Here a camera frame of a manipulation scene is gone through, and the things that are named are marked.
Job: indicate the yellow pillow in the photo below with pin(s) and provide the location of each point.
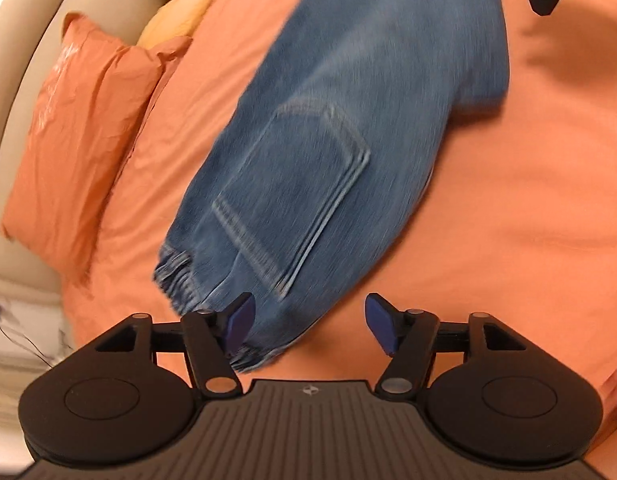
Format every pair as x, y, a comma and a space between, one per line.
176, 17

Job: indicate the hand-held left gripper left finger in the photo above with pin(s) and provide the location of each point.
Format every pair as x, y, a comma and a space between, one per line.
237, 322

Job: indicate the orange pillow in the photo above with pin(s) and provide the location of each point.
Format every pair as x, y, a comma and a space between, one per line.
83, 150

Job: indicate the blue denim pants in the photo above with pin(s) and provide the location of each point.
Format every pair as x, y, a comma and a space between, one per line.
328, 135

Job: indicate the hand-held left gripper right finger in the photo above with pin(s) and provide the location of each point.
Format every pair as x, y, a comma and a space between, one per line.
381, 322

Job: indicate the beige padded headboard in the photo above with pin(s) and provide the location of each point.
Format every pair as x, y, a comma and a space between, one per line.
18, 35

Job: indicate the orange bed sheet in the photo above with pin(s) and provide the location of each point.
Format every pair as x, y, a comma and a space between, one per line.
513, 210

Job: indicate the white nightstand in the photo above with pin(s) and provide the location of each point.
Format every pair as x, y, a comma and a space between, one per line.
18, 320

